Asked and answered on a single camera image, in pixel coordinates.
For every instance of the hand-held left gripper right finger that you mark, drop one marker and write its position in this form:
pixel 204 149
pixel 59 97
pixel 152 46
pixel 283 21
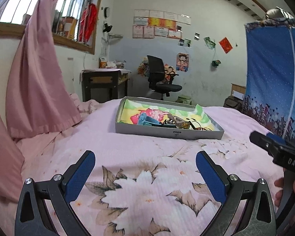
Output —
pixel 211 177

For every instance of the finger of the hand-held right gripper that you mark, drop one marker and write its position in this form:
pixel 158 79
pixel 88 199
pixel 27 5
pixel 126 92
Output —
pixel 260 140
pixel 276 139

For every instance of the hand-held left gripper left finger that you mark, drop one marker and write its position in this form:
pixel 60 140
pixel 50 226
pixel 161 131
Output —
pixel 78 177

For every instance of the grey cardboard box tray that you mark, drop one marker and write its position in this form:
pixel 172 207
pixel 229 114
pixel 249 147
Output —
pixel 147 131

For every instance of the person's right hand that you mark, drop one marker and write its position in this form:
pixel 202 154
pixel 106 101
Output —
pixel 279 189

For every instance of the dark bag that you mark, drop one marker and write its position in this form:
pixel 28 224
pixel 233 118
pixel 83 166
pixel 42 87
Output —
pixel 232 103

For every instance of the cardboard box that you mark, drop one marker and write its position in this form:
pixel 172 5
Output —
pixel 238 92

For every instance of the amber bead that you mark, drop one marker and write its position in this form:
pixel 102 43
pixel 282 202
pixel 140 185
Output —
pixel 184 126

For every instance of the blue patterned curtain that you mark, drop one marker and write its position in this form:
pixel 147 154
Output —
pixel 268 78

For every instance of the pink floral blanket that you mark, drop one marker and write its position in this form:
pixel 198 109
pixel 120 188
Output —
pixel 137 152

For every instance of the green stool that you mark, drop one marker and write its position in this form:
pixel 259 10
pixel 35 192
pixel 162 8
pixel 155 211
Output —
pixel 184 99

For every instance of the blue plastic toy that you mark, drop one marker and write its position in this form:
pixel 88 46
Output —
pixel 143 119

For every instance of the dark wooden desk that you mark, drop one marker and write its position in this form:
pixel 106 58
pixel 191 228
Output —
pixel 100 80

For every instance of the pink curtain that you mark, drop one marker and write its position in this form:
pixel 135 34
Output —
pixel 36 78

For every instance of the pile of papers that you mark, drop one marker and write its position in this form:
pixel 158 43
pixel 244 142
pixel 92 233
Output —
pixel 113 64

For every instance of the black office chair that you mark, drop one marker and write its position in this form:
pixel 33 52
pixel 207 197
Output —
pixel 154 66

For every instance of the red hanging cloth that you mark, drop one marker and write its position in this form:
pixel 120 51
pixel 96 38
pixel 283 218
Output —
pixel 88 22

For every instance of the green hanging wall ornament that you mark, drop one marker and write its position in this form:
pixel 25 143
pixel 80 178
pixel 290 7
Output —
pixel 216 63

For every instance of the red paper wall decoration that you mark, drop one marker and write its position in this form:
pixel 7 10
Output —
pixel 225 45

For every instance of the green wall photo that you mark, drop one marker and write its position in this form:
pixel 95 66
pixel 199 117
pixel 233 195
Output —
pixel 209 42

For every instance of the cartoon wall poster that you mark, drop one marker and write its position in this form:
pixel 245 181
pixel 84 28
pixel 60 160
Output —
pixel 182 62

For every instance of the small wall photo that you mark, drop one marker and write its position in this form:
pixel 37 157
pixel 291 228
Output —
pixel 197 36

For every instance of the pair of wall photos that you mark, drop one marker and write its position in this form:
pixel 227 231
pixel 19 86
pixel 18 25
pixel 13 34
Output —
pixel 184 42

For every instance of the colourful wall decoration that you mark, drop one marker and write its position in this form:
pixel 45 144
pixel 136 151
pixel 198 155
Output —
pixel 142 66

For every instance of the wooden window frame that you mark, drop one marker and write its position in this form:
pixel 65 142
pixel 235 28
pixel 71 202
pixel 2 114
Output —
pixel 71 44

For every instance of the black wall hook item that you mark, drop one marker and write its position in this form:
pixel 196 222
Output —
pixel 107 27

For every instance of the group of wall certificates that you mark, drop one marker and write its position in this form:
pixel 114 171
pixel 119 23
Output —
pixel 159 24

